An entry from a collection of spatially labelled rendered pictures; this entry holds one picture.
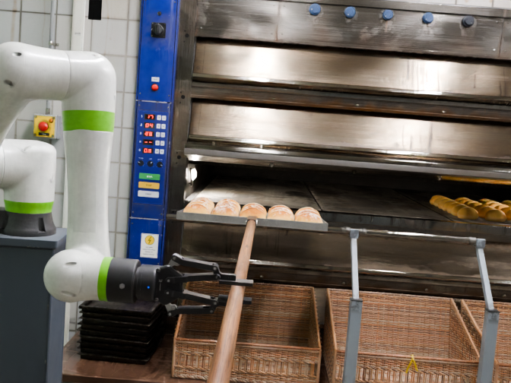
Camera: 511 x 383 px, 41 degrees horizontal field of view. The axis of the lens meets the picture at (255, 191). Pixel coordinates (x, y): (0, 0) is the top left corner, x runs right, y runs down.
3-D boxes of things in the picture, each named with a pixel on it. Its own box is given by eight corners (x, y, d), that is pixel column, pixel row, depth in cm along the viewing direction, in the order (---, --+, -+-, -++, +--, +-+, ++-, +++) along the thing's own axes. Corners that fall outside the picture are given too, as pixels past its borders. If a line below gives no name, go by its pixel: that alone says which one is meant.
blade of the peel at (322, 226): (328, 231, 245) (328, 223, 244) (176, 219, 246) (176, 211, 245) (320, 217, 280) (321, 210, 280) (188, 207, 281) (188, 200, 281)
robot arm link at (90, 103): (49, 52, 154) (71, 43, 145) (102, 58, 162) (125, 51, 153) (49, 131, 155) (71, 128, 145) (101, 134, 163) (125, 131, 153)
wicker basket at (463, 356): (319, 347, 299) (325, 286, 296) (446, 358, 299) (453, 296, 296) (329, 390, 251) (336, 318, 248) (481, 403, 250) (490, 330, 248)
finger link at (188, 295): (166, 288, 139) (163, 295, 139) (218, 302, 139) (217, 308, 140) (168, 283, 143) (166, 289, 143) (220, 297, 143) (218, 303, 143)
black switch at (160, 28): (150, 36, 286) (152, 11, 285) (165, 38, 286) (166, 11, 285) (149, 36, 282) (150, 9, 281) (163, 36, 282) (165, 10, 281)
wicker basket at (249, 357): (182, 337, 299) (186, 276, 296) (309, 346, 300) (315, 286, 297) (168, 378, 251) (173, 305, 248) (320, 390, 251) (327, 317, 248)
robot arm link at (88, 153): (55, 130, 148) (106, 130, 148) (71, 134, 160) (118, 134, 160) (55, 295, 149) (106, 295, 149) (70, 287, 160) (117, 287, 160)
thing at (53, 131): (37, 137, 294) (38, 113, 293) (60, 138, 294) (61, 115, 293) (31, 137, 287) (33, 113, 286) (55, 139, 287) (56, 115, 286)
